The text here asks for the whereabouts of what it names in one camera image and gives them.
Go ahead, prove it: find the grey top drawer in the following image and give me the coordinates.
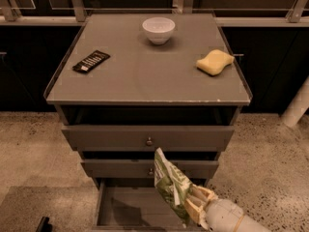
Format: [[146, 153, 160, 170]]
[[62, 125, 234, 152]]

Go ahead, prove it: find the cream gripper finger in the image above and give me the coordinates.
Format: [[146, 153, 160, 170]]
[[191, 185, 218, 207], [184, 195, 210, 230]]

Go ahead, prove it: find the white bowl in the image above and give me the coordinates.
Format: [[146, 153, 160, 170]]
[[142, 17, 176, 44]]

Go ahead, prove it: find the grey drawer cabinet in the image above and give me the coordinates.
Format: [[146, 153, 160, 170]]
[[43, 13, 253, 232]]

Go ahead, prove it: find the grey middle drawer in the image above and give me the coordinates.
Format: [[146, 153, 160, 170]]
[[81, 159, 219, 179]]

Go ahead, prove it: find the metal window railing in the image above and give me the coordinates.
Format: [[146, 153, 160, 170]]
[[0, 0, 309, 27]]

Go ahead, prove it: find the grey open bottom drawer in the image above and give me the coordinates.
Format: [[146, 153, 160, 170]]
[[92, 179, 206, 232]]

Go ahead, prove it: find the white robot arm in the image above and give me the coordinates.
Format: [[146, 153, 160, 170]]
[[208, 83, 309, 232]]

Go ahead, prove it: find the yellow sponge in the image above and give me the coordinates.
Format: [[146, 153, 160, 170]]
[[196, 49, 234, 75]]

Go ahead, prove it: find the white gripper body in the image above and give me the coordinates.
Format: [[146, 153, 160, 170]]
[[206, 199, 244, 232]]

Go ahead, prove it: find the black snack bar wrapper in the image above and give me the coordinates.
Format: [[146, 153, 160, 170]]
[[72, 50, 110, 73]]

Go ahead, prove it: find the black object on floor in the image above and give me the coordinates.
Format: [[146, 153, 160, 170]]
[[36, 217, 52, 232]]

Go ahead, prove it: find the green jalapeno chip bag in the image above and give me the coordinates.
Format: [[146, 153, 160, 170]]
[[154, 148, 192, 227]]

